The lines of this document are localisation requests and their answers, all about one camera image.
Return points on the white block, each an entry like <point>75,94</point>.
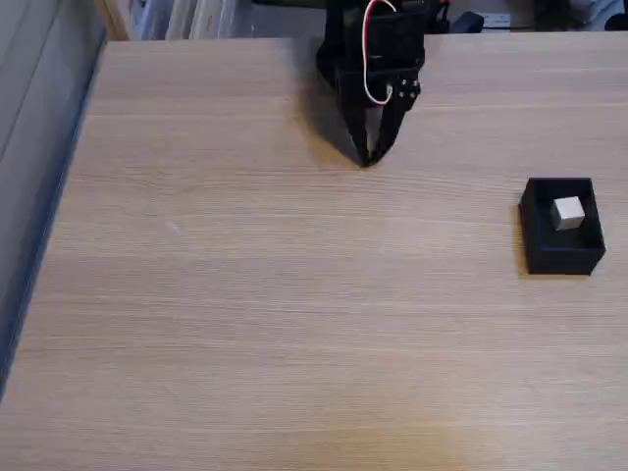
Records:
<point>568,213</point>

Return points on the black open box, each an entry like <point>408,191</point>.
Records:
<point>539,255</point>

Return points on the white stacked boards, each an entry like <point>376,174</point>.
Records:
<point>191,18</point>

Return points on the dark round object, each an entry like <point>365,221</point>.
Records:
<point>618,22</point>

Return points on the wooden post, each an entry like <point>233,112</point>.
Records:
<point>114,19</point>

